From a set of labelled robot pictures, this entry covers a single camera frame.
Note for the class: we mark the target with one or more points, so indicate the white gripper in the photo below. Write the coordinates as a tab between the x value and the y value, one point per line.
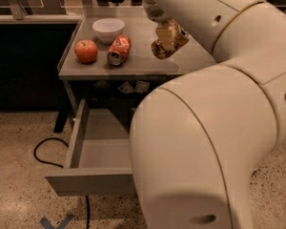
153	12

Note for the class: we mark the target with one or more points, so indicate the crushed orange gold can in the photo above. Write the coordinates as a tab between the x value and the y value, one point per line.
181	39

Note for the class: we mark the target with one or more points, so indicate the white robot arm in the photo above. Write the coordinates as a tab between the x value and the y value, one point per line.
196	140

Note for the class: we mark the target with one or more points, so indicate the red soda can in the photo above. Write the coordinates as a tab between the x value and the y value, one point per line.
119	50

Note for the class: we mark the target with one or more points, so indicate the grey counter cabinet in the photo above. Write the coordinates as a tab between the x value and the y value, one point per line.
140	64

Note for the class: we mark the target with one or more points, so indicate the grey open drawer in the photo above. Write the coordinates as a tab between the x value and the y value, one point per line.
98	160

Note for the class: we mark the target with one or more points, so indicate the white sticker label right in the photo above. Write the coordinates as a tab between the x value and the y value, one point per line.
142	87

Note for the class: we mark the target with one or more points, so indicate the white bowl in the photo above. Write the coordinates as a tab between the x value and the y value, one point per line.
107	29

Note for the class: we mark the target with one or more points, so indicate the red apple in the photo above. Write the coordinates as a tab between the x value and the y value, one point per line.
86	51

